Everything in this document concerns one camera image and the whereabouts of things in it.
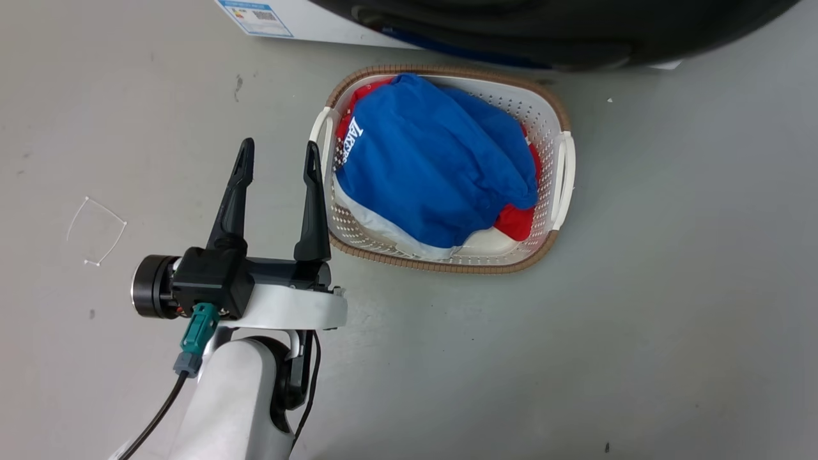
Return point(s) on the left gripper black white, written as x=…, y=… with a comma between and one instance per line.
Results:
x=211, y=281

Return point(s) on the blue white energy label sticker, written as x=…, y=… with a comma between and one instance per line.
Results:
x=255, y=16

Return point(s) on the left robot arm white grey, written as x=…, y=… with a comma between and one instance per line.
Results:
x=236, y=396

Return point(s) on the white laundry basket brown rim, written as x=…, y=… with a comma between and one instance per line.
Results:
x=549, y=147

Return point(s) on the blue garment with white print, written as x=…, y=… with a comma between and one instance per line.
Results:
x=434, y=166

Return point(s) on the white washing machine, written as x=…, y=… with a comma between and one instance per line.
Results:
x=319, y=19

